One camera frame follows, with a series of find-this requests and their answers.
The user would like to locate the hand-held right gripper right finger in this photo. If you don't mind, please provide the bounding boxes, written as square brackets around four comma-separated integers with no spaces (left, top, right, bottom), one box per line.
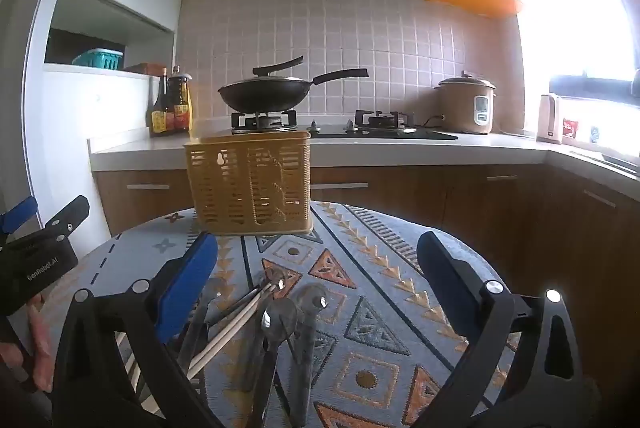
[409,231,602,428]

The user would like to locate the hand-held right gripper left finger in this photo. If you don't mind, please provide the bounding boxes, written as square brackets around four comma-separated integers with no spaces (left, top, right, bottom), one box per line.
[52,231,227,428]

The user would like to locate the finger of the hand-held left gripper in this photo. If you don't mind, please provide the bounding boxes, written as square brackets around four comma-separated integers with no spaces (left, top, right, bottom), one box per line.
[42,195,91,240]
[0,196,39,235]

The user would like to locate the grey plastic utensil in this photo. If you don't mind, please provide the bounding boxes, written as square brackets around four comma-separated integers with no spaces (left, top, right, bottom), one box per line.
[177,292,214,371]

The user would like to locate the pale wooden chopstick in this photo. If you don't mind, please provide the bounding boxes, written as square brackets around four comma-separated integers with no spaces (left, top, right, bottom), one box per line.
[185,285,277,376]
[187,290,279,382]

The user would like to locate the metal spoon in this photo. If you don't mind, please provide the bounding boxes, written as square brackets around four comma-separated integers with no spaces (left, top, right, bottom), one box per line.
[287,284,331,426]
[245,298,300,428]

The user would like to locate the wooden utensil holder box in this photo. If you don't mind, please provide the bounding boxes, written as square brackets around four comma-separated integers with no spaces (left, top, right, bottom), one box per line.
[183,130,314,237]

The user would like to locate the person's left hand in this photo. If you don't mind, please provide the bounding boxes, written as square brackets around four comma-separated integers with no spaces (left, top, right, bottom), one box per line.
[0,300,54,394]

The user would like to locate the patterned tablecloth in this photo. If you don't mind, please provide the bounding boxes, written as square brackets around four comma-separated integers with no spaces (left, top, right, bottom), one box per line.
[10,200,517,428]

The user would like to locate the wooden kitchen cabinets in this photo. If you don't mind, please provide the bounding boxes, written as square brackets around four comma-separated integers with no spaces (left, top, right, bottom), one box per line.
[92,162,640,409]

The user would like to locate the slim dark sauce bottle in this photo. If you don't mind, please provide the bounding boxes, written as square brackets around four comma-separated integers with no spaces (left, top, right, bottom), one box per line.
[149,67,171,137]

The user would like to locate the white kitchen countertop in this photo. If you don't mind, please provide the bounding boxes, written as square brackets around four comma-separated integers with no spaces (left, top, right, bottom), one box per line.
[87,128,640,181]

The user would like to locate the wide dark sauce bottle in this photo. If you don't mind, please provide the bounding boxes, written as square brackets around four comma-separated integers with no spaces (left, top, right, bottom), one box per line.
[167,65,194,134]

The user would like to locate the teal plastic basket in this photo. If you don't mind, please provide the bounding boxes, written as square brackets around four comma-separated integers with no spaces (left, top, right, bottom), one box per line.
[72,48,125,70]

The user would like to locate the beige rice cooker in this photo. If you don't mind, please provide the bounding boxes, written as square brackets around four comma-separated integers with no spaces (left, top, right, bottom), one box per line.
[433,71,497,135]

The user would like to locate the black gas stove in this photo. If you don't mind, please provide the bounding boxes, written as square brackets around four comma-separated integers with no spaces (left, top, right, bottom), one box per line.
[230,109,459,140]

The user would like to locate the white electric kettle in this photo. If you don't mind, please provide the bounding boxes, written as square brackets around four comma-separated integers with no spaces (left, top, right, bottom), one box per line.
[537,92,564,144]

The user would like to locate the kitchen sink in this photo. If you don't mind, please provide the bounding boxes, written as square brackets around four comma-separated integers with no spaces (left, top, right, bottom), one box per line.
[570,148,640,180]

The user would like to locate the black wok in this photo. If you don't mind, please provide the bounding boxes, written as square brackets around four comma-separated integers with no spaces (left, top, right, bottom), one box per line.
[218,68,370,114]

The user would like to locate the black cooking utensil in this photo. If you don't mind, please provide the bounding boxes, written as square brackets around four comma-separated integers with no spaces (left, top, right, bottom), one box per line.
[252,55,305,77]

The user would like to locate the window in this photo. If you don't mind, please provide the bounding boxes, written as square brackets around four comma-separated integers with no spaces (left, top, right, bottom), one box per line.
[519,0,640,110]

